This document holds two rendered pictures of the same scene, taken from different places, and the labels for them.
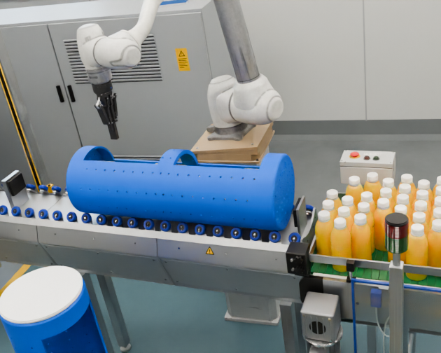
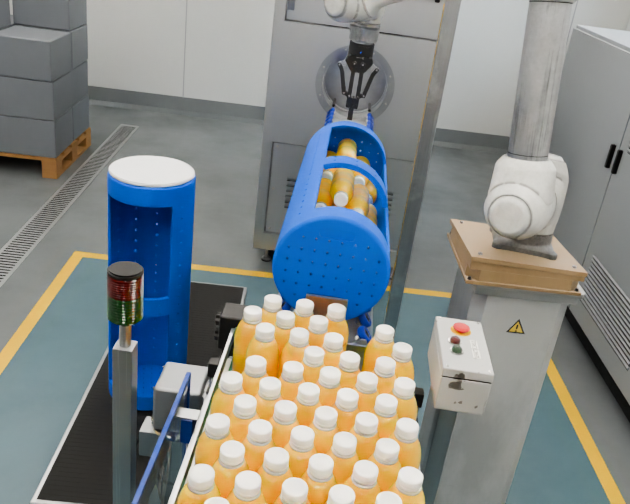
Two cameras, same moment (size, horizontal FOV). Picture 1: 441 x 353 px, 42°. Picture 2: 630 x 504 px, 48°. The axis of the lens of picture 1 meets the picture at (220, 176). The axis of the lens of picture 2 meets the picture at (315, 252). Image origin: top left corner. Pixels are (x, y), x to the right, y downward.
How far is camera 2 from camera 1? 1.98 m
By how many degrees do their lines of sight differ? 58
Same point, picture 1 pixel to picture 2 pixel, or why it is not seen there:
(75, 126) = (600, 205)
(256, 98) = (496, 182)
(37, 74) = (610, 120)
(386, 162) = (445, 361)
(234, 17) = (530, 42)
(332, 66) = not seen: outside the picture
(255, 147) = (471, 256)
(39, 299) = (140, 169)
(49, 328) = (111, 186)
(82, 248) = not seen: hidden behind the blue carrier
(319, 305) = (178, 376)
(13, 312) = (123, 162)
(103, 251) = not seen: hidden behind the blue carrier
